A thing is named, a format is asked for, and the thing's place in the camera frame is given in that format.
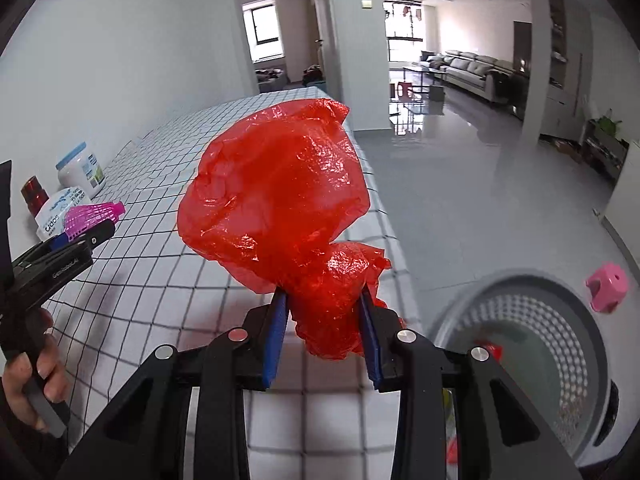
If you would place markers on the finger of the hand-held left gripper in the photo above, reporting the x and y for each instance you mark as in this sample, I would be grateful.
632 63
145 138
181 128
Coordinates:
97 235
59 241

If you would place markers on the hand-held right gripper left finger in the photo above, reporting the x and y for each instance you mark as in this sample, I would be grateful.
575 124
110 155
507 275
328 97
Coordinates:
275 340

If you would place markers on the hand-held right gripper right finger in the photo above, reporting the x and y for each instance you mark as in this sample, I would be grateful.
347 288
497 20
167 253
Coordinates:
372 350

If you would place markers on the pink mesh basket toy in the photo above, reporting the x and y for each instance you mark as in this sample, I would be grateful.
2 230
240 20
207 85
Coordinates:
90 217

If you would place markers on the red plastic bag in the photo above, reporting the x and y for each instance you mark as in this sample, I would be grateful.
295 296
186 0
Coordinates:
280 185

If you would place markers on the grey perforated laundry basket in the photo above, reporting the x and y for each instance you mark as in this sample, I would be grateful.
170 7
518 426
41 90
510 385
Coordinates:
590 340

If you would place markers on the person's left hand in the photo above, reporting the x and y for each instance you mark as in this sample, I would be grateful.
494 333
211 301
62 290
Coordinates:
52 370

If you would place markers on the white blue tissue pack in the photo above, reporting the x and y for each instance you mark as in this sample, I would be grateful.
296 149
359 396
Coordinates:
50 217

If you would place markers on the white jar with blue lid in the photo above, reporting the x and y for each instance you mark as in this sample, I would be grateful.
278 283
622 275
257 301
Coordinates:
80 170

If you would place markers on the pink plastic stool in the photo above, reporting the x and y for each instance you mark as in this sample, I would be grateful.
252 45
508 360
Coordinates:
607 285

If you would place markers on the red stool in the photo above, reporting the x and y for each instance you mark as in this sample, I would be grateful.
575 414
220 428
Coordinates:
403 91

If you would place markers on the bedroom window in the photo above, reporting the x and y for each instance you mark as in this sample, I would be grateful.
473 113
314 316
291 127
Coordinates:
262 30

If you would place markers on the glass coffee table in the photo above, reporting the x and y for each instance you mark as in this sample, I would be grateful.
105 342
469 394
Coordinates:
425 72

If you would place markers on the grey sofa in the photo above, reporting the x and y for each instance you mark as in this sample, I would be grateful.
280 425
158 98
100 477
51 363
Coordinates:
470 67

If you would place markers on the potted green plant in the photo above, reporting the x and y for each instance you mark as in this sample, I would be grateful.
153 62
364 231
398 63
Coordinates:
606 125

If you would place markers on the tall grey cabinet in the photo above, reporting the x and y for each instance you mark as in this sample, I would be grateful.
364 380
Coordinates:
565 60

